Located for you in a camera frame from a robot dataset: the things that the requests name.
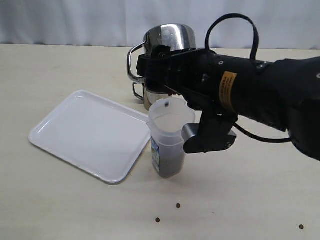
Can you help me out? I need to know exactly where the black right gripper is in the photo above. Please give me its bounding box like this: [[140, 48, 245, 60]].
[[136, 45, 240, 154]]

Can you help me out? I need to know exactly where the steel mug with kibble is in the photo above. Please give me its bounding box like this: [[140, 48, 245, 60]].
[[132, 82, 171, 111], [126, 23, 197, 84]]

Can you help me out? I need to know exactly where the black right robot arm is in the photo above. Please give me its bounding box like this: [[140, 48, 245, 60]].
[[136, 45, 320, 160]]

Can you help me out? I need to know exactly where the translucent plastic jug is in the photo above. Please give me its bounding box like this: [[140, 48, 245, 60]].
[[146, 97, 196, 179]]

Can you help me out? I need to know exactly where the white plastic tray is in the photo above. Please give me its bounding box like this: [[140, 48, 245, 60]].
[[28, 90, 151, 185]]

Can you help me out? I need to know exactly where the white backdrop curtain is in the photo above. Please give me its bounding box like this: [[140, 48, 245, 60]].
[[0, 0, 320, 50]]

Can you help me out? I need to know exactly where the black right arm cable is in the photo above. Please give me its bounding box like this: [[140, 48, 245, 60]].
[[204, 13, 293, 143]]

